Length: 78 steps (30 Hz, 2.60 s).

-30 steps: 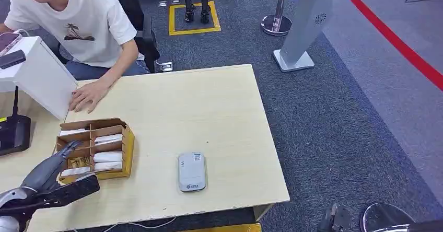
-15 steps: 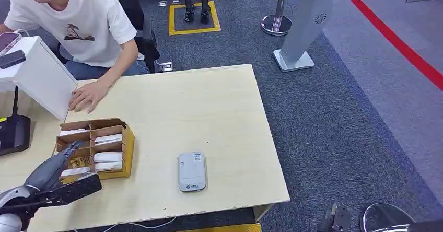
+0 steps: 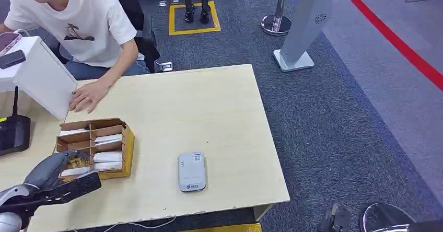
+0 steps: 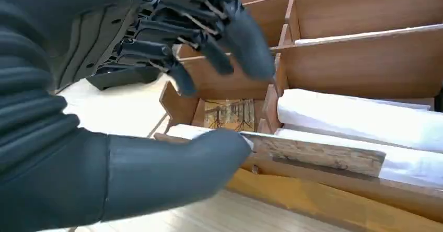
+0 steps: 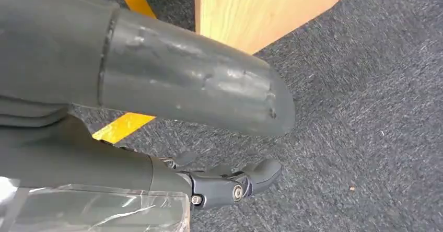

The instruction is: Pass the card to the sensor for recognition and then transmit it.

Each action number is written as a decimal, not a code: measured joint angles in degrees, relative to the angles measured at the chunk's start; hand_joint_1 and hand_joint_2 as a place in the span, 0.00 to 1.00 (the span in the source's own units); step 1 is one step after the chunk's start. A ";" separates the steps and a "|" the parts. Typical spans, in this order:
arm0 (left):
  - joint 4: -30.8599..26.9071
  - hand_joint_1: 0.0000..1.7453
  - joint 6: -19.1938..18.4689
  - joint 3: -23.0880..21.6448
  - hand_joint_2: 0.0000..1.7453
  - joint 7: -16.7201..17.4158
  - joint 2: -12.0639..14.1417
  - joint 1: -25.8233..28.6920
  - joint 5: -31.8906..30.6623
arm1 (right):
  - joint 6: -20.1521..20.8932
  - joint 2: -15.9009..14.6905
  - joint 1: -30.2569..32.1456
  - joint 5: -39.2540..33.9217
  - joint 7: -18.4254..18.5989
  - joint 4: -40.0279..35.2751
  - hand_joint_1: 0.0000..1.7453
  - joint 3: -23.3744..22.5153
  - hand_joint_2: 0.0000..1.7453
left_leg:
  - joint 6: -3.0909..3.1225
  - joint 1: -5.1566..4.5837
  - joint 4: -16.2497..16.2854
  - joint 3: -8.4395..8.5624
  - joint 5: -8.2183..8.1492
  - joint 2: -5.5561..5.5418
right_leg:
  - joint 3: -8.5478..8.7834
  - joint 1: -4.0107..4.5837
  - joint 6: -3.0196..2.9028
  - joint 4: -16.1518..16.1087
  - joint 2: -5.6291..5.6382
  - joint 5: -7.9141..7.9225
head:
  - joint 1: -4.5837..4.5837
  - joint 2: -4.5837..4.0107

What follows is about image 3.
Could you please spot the black chair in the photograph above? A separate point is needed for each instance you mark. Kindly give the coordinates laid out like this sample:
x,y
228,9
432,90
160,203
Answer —
x,y
129,5

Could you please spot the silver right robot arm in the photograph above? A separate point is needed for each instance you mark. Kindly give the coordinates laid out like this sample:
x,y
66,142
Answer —
x,y
429,226

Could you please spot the metal floor socket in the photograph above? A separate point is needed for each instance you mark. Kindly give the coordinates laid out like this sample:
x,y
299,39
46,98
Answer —
x,y
164,66

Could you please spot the yellow floor tape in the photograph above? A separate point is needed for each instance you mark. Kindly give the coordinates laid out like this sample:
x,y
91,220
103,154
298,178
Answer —
x,y
228,228

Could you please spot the person's hand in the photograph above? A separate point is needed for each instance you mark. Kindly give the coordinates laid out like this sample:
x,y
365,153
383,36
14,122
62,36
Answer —
x,y
87,97

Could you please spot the small black device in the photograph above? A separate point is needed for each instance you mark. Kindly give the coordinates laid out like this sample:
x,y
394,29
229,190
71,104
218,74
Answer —
x,y
12,59

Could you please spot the yellow printed card stack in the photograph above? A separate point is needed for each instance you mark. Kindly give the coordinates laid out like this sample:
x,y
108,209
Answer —
x,y
81,163

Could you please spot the pale adjoining desk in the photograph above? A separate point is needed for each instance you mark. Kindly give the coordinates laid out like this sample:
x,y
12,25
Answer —
x,y
20,168

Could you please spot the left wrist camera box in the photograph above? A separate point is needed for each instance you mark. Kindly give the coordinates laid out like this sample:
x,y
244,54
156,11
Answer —
x,y
76,187

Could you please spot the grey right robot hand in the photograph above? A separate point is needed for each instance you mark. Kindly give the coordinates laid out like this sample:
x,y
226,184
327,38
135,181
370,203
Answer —
x,y
335,221

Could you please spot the person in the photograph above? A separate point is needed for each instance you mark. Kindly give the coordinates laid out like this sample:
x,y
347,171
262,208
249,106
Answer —
x,y
79,12

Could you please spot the wooden card box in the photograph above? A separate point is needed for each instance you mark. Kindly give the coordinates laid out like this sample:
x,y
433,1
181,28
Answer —
x,y
129,151

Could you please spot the chrome stanchion post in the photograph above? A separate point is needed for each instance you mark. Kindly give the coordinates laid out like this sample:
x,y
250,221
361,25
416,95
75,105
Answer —
x,y
276,25

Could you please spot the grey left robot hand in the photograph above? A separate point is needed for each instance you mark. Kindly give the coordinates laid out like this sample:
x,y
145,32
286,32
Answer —
x,y
48,171

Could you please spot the white box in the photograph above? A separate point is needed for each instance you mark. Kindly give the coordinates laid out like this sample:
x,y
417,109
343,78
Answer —
x,y
43,78

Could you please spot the black router with antenna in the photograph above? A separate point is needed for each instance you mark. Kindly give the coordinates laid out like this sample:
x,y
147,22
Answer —
x,y
14,135

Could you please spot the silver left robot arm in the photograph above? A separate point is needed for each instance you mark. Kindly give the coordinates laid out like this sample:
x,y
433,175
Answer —
x,y
12,195

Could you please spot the pale wooden desk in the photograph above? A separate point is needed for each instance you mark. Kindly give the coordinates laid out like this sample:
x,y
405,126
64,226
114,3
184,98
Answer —
x,y
193,119

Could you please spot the round chrome base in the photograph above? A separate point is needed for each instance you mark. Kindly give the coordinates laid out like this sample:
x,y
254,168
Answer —
x,y
384,216

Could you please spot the grey card reader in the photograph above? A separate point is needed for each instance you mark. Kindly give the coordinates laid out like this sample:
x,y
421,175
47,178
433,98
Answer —
x,y
191,172

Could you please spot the grey standing kiosk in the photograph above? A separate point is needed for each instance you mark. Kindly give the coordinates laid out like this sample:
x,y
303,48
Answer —
x,y
302,23

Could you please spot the black robot legs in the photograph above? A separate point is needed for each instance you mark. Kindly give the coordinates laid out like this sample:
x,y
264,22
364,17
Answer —
x,y
189,9

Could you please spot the white card stack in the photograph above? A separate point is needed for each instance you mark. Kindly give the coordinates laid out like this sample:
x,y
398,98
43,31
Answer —
x,y
108,156
108,165
108,139
72,132
76,172

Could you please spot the phone with pink case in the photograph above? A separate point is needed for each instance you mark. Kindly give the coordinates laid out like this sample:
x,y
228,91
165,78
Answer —
x,y
7,43

